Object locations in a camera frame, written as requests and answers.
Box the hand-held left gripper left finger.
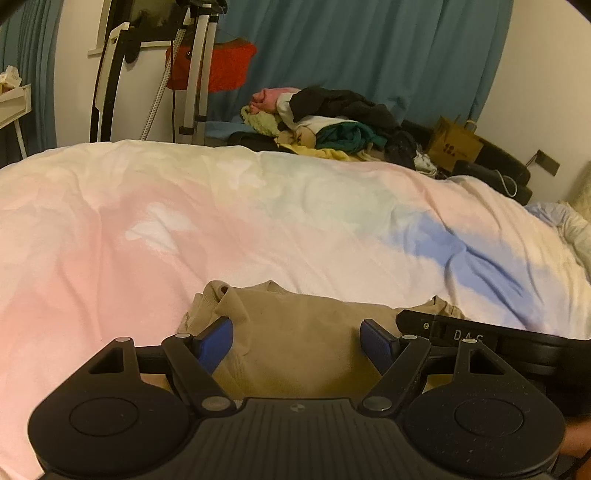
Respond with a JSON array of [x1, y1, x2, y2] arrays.
[[83, 316, 237, 416]]

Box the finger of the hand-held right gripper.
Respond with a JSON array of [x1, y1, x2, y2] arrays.
[[396, 308, 500, 357]]

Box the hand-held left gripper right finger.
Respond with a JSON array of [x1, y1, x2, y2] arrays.
[[358, 318, 509, 414]]

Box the beige garment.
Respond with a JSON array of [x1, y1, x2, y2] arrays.
[[178, 279, 468, 402]]

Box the person's right forearm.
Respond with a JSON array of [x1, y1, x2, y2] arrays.
[[561, 414, 591, 459]]

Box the pile of clothes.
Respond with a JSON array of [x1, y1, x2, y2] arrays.
[[240, 87, 438, 177]]

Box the pastel cloud print duvet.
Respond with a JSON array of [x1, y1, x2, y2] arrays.
[[0, 138, 591, 467]]

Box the white fluffy pillow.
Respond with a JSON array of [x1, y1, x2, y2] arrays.
[[560, 174, 591, 271]]

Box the black bag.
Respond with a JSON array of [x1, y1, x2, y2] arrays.
[[401, 120, 535, 205]]

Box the brown paper bag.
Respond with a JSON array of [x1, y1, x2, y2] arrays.
[[426, 114, 485, 163]]

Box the red cloth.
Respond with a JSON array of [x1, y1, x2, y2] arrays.
[[165, 39, 258, 94]]

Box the teal curtain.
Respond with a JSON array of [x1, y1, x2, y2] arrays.
[[0, 0, 63, 169], [205, 0, 514, 137]]

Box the black and white stand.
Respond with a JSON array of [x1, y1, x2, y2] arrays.
[[89, 0, 172, 143]]

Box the white shelf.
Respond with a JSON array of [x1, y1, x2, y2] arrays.
[[0, 66, 34, 158]]

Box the white cord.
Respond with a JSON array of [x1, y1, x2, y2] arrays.
[[495, 170, 518, 198]]

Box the wall socket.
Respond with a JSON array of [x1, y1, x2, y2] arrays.
[[525, 150, 561, 177]]

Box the striped steamer hose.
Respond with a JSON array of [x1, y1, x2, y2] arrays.
[[140, 16, 188, 141]]

